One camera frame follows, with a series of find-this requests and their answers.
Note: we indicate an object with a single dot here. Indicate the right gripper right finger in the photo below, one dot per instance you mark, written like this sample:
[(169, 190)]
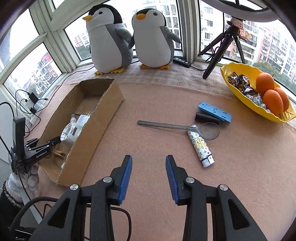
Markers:
[(230, 219)]

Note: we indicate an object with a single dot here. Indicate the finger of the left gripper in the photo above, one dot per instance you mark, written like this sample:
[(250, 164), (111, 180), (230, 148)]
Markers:
[(52, 142)]

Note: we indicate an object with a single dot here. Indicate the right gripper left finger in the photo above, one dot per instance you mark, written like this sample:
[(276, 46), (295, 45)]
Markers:
[(66, 219)]

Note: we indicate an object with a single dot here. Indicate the white patterned lighter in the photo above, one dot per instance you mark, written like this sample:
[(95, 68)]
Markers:
[(201, 148)]

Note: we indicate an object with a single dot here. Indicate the wooden clothespin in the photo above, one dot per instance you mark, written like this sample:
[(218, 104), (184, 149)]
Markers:
[(59, 154)]

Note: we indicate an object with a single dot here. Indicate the dark sleeve forearm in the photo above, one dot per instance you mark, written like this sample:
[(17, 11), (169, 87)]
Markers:
[(11, 204)]

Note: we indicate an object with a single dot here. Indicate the white gloved left hand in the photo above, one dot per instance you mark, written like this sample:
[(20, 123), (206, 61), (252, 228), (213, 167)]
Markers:
[(30, 183)]

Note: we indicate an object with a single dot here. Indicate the white round device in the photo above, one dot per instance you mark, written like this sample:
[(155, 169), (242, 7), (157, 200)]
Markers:
[(70, 134)]

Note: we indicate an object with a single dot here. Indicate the brown cardboard box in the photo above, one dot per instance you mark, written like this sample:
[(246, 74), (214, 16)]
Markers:
[(97, 98)]

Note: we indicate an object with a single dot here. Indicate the pink cosmetic bottle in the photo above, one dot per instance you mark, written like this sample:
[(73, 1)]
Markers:
[(73, 118)]

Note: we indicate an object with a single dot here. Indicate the white power adapter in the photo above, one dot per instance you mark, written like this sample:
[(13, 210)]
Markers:
[(82, 120)]

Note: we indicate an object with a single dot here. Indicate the white power strip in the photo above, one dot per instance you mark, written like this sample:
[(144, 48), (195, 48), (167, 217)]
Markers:
[(33, 109)]

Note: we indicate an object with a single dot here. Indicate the black charger plug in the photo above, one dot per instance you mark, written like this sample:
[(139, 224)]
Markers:
[(33, 98)]

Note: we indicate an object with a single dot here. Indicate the large grey penguin plush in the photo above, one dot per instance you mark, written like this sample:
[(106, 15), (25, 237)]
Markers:
[(109, 40)]

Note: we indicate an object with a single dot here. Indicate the orange fruit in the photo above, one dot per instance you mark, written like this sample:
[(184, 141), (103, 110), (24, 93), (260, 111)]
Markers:
[(264, 82), (284, 98), (273, 102)]

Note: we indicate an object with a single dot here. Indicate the small grey penguin plush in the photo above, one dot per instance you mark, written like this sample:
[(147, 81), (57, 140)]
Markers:
[(152, 39)]

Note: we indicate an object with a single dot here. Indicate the wrapped candies pile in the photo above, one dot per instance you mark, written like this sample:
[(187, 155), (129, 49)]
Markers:
[(242, 83)]

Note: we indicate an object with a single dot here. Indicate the black remote control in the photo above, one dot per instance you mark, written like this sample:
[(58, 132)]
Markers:
[(182, 62)]

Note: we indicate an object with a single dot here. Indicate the yellow fruit bowl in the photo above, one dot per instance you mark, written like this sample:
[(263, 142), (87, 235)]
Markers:
[(252, 73)]

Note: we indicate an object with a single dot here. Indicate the black tripod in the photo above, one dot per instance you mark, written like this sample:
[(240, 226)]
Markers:
[(226, 38)]

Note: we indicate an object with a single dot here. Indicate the blue plastic bracket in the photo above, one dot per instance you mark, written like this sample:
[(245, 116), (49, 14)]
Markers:
[(215, 112)]

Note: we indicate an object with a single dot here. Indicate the white ring light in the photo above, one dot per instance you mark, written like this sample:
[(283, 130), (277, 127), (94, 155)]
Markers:
[(242, 12)]

